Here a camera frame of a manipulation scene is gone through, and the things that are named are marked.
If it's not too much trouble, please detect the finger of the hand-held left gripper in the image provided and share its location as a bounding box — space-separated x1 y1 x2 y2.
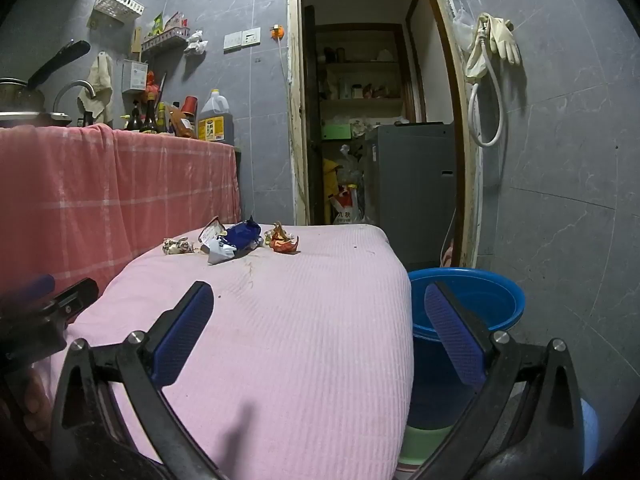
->
30 278 100 323
0 274 56 311

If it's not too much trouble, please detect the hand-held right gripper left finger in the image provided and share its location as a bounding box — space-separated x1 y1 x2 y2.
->
50 280 216 480

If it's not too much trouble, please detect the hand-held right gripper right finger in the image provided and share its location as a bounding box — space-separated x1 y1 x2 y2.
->
424 280 586 480

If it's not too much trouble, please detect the blue plastic basin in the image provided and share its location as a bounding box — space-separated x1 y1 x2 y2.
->
407 267 526 431

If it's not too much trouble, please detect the beige wrapper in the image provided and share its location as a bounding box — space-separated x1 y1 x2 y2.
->
162 236 195 256

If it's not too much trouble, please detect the red and white wrapper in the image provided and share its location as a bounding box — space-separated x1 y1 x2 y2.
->
197 216 226 253

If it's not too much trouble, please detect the blue wrapper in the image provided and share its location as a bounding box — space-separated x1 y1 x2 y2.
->
222 216 264 251

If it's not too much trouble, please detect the orange wrapper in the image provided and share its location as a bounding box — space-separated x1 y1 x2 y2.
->
265 221 301 256

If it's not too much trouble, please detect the person's left hand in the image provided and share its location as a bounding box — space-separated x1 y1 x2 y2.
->
21 367 55 442

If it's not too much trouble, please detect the red plaid cloth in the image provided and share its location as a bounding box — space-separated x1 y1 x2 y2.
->
0 124 242 301

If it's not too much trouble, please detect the green plastic basin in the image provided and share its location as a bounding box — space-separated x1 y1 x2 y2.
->
397 422 461 473

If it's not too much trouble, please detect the pink ribbed blanket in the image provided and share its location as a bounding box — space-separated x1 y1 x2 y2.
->
50 224 414 480

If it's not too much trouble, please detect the grey refrigerator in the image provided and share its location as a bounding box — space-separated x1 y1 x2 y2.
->
364 121 458 271

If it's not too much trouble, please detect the pale blue plastic object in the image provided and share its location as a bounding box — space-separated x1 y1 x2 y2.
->
580 400 601 476

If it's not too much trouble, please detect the red and white sack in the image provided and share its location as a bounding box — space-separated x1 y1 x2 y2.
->
330 185 366 226

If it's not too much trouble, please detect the clear crumpled plastic bag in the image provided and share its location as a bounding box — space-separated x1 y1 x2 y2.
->
340 144 366 186

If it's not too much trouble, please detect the yellow bag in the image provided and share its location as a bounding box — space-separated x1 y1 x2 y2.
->
323 157 341 201

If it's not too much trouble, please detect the metal faucet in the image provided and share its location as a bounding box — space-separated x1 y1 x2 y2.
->
52 80 97 113

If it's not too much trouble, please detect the large cooking oil jug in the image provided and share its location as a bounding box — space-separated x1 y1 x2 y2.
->
197 89 235 145

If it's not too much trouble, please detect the beige hanging towel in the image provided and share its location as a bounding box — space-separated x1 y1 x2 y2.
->
76 52 115 126

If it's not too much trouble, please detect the red plastic bag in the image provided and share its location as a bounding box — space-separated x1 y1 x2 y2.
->
145 71 167 106

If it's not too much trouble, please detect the dark wooden door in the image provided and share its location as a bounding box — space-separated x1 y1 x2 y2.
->
302 5 326 226

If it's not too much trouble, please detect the cream hanging cloth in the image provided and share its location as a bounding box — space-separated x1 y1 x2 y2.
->
465 35 488 81

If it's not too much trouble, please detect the white crumpled plastic bag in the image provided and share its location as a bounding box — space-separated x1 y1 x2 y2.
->
184 30 209 55

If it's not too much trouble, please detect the wooden storage shelf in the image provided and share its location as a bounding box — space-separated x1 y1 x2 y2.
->
315 22 406 126

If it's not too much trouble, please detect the cream rubber glove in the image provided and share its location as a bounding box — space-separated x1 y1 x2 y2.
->
482 12 522 65

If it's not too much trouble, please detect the clear hanging plastic bag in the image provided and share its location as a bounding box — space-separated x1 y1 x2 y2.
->
452 7 476 53

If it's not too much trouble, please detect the worn white door frame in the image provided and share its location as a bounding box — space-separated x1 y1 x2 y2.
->
287 0 483 268

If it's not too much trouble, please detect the metal pot with black handle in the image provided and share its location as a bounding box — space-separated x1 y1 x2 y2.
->
0 40 92 106

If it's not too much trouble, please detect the white hose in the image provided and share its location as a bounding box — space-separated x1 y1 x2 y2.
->
467 15 506 148

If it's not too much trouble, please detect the grey wall rack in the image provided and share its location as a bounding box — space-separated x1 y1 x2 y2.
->
141 27 192 53

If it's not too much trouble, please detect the white plastic wall basket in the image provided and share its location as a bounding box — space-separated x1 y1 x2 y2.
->
92 0 146 20

